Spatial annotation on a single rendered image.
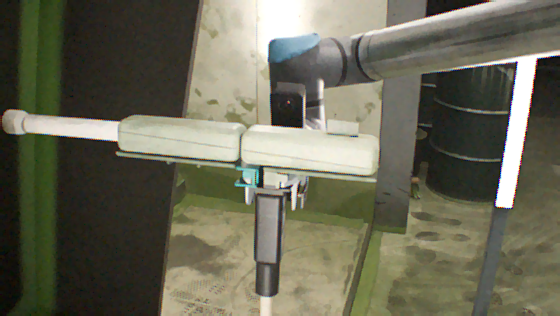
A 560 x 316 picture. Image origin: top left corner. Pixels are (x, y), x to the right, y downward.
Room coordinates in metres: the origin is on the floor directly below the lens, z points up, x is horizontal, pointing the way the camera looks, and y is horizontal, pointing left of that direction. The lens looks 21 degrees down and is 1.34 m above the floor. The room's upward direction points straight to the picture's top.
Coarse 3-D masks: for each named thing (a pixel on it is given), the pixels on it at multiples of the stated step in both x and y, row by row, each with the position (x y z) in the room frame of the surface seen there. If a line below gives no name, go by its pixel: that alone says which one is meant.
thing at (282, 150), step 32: (32, 128) 0.60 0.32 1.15; (64, 128) 0.59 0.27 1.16; (96, 128) 0.58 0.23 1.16; (128, 128) 0.56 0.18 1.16; (160, 128) 0.55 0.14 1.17; (192, 128) 0.55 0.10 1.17; (224, 128) 0.54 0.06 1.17; (256, 128) 0.55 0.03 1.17; (288, 128) 0.56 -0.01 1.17; (352, 128) 0.53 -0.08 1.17; (160, 160) 0.55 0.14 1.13; (192, 160) 0.54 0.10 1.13; (224, 160) 0.54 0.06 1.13; (256, 160) 0.53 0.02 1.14; (288, 160) 0.52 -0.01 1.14; (320, 160) 0.51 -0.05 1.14; (352, 160) 0.51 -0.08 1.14; (256, 192) 0.53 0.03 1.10; (256, 224) 0.53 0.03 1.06; (256, 256) 0.52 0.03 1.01; (256, 288) 0.53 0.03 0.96
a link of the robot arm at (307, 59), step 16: (272, 48) 0.84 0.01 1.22; (288, 48) 0.82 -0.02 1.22; (304, 48) 0.82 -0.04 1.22; (320, 48) 0.85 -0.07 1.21; (336, 48) 0.86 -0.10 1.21; (272, 64) 0.83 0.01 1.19; (288, 64) 0.82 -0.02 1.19; (304, 64) 0.82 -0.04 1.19; (320, 64) 0.83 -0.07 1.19; (336, 64) 0.85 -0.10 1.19; (272, 80) 0.83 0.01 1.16; (288, 80) 0.81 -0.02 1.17; (304, 80) 0.81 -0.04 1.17; (320, 80) 0.83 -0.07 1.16; (336, 80) 0.86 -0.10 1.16; (320, 96) 0.83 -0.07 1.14
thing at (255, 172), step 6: (240, 168) 0.53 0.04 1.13; (246, 168) 0.53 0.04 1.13; (252, 168) 0.53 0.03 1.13; (258, 168) 0.53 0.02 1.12; (246, 174) 0.53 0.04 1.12; (252, 174) 0.53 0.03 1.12; (258, 174) 0.53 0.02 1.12; (240, 180) 0.54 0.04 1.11; (252, 180) 0.53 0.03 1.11; (258, 180) 0.53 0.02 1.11; (246, 186) 0.53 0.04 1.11; (252, 186) 0.53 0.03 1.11
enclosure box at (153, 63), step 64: (0, 0) 0.89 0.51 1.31; (64, 0) 1.00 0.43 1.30; (128, 0) 0.97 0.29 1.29; (192, 0) 0.95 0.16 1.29; (0, 64) 0.90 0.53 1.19; (64, 64) 1.00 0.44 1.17; (128, 64) 0.97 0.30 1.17; (192, 64) 0.94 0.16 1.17; (0, 128) 0.91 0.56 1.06; (0, 192) 0.91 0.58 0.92; (64, 192) 1.01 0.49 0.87; (128, 192) 0.98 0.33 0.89; (0, 256) 0.90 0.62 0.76; (64, 256) 1.01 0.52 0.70; (128, 256) 0.98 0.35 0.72
